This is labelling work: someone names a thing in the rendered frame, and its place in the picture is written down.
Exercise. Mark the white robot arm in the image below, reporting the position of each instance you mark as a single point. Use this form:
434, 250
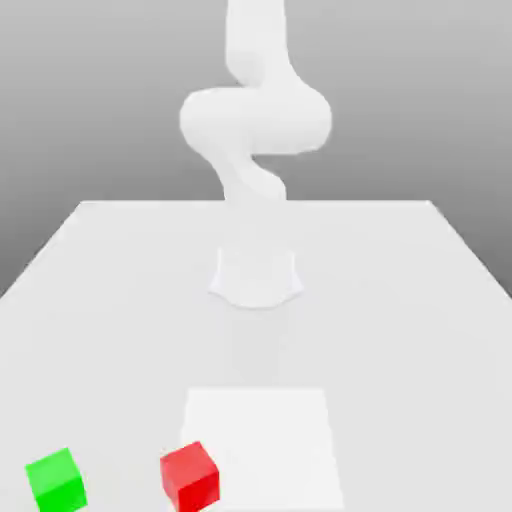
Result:
256, 120

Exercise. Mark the small red cube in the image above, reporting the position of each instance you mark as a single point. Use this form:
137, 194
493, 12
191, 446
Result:
190, 476

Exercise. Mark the small green cube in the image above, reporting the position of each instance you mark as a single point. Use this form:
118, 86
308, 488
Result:
56, 482

